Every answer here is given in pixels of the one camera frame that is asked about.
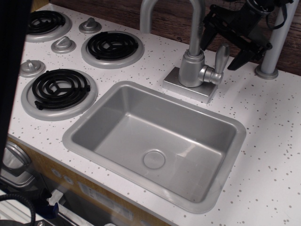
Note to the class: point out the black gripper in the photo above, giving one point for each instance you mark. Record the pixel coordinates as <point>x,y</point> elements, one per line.
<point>240,28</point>

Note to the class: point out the silver faucet lever handle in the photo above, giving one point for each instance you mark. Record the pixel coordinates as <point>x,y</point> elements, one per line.
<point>221,59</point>

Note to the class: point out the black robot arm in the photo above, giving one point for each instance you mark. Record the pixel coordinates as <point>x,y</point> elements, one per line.
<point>276,3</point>

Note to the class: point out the silver gooseneck faucet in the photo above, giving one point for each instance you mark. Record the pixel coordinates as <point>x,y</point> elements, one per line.
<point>194,78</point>

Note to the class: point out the back right stove burner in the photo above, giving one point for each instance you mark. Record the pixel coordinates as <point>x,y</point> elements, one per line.
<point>112,50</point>

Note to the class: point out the stove burner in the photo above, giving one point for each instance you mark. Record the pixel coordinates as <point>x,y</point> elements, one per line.
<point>112,50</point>
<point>47,25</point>
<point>59,94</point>

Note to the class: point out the grey plastic sink basin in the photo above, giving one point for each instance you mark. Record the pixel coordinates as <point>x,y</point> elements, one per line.
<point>176,150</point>

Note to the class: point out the silver knob back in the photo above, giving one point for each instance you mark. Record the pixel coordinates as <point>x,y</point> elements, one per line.
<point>90,26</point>

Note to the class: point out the silver knob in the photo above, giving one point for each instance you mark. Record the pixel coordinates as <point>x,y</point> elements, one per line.
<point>32,68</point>
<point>63,46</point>
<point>90,26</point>

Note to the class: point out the silver knob middle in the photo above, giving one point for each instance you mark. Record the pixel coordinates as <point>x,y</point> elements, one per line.
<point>63,46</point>

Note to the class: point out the front right stove burner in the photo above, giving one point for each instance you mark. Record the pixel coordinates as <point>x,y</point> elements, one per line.
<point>59,94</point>

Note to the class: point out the back left stove burner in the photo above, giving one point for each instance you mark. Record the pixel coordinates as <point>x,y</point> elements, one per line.
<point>47,25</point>

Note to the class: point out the silver knob front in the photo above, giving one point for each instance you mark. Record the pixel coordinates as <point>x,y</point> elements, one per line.
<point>32,68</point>

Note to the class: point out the dark blurred foreground pole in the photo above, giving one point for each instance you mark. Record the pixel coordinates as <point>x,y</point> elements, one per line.
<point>14,16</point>

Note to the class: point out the silver oven dial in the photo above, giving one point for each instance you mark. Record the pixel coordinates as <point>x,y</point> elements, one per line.
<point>15,159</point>

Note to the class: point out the grey vertical post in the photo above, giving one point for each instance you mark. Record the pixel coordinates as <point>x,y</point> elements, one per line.
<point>267,69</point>

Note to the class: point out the silver oven door handle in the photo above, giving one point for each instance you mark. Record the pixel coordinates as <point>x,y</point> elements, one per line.
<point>21,182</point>

